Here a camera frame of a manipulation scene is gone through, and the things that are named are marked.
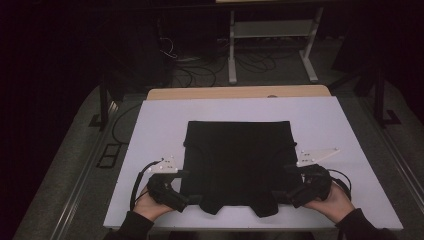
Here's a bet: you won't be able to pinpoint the white table cover sheet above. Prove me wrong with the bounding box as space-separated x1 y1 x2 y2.
103 96 404 232

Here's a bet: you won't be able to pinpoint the black floor outlet frame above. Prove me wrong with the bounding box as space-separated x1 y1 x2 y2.
96 143 122 169

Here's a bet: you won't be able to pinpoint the person's right hand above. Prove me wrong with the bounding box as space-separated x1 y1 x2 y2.
302 181 356 224

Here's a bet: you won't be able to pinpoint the person's left hand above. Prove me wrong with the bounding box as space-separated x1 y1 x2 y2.
132 184 176 223

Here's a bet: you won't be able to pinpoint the metal floor rail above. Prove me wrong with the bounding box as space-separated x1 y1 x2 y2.
49 99 118 240
359 96 424 203

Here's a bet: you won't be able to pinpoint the right hand-held gripper cable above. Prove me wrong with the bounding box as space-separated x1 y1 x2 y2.
326 168 353 202

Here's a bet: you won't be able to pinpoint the black metal stand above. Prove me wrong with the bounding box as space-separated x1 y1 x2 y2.
88 70 118 131
372 66 403 130

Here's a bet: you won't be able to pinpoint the hand-held gripper cable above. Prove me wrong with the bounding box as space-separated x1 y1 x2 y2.
128 159 165 212
326 168 353 202

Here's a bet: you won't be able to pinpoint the left hand-held gripper cable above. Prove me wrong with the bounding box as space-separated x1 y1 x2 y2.
128 159 165 212

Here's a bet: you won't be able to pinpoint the looped black cable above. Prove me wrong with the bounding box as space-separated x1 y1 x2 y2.
111 103 143 146

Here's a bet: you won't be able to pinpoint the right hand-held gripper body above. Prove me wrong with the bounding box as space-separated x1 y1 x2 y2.
289 147 341 210

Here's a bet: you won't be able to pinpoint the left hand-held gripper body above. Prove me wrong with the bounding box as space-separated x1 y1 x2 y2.
146 155 190 214

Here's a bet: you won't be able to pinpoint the thin white cable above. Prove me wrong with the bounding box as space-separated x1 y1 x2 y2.
158 36 178 60

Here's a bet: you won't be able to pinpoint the tangled black cables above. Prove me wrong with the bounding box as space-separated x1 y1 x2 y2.
171 49 278 88

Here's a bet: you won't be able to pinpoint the black tank top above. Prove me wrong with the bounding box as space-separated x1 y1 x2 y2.
181 120 300 219

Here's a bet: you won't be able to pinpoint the white metal desk frame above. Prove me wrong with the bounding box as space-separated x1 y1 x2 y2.
227 6 325 85

